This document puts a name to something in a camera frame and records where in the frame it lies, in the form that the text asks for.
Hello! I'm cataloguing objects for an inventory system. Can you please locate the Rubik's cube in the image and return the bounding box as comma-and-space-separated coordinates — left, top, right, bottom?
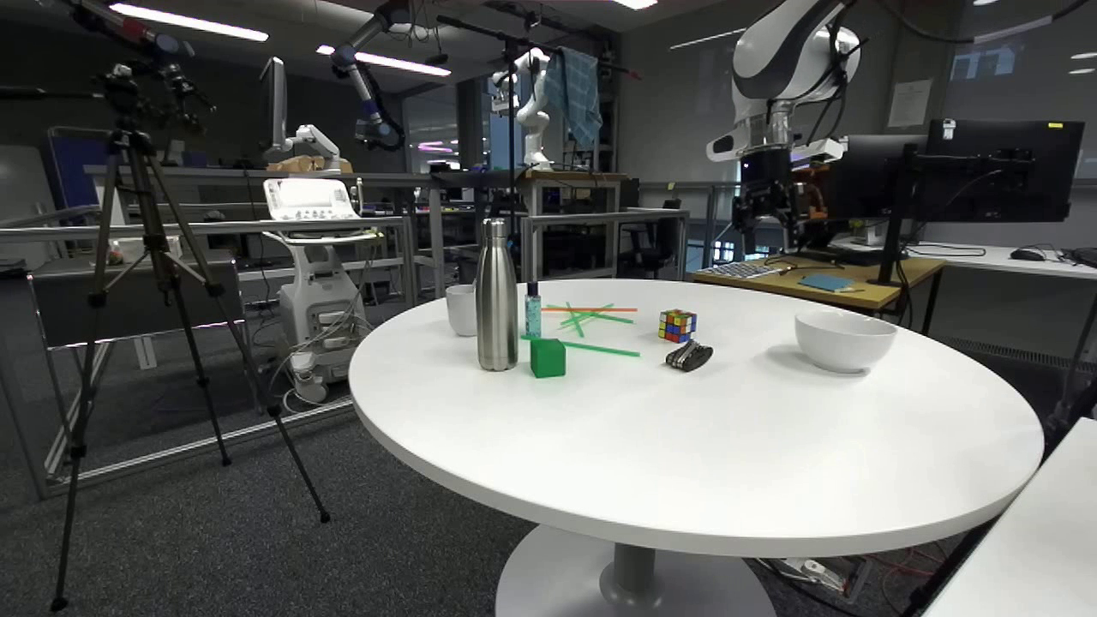
659, 308, 696, 343

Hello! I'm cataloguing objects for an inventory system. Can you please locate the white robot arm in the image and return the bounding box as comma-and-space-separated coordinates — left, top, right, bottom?
708, 0, 860, 165

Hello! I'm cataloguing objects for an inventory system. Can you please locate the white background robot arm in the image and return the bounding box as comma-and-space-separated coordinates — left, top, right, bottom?
488, 48, 553, 171

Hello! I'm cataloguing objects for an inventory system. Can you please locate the green cube block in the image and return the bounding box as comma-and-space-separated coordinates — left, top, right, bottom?
531, 341, 566, 379

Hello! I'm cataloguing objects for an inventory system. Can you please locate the orange straw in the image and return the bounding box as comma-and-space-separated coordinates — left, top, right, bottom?
543, 304, 639, 320

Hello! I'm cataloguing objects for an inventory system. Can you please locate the teal marker tube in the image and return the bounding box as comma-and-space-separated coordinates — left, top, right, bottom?
524, 280, 543, 341

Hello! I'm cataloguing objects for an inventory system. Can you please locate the green straw crossing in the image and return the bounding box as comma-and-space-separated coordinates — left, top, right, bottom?
543, 304, 635, 326

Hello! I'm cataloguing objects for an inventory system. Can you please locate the stainless steel water bottle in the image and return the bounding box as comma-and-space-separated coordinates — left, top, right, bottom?
476, 215, 517, 371

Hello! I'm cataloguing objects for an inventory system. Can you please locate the long green straw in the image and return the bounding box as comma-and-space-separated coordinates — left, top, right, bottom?
520, 336, 643, 359

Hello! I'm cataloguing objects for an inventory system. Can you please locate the white mug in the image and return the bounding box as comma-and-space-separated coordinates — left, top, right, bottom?
445, 286, 476, 341

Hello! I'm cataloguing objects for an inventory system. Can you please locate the black folding multitool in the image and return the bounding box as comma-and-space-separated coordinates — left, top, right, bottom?
667, 341, 715, 375

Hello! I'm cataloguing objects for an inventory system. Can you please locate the white round table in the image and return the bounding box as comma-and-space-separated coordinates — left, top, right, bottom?
349, 279, 1043, 617

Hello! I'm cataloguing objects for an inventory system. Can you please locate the white medical cart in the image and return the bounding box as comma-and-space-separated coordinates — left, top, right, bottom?
263, 180, 382, 405

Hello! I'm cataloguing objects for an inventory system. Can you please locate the teal hanging cloth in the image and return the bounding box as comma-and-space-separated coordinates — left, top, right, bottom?
548, 48, 603, 150

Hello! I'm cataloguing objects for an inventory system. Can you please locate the white ceramic bowl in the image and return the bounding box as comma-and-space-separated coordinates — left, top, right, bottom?
797, 311, 897, 375

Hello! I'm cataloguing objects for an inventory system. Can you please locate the wooden side table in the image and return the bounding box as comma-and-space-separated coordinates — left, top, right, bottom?
696, 259, 944, 323

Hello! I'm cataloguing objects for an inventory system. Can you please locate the black computer monitor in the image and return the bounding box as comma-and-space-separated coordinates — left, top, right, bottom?
823, 121, 1084, 286

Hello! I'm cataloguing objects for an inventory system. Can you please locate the white adjacent desk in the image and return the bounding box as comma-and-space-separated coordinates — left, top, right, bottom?
921, 420, 1097, 617

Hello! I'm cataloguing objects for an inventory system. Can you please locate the black camera tripod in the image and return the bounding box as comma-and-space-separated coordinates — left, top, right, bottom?
51, 63, 331, 612

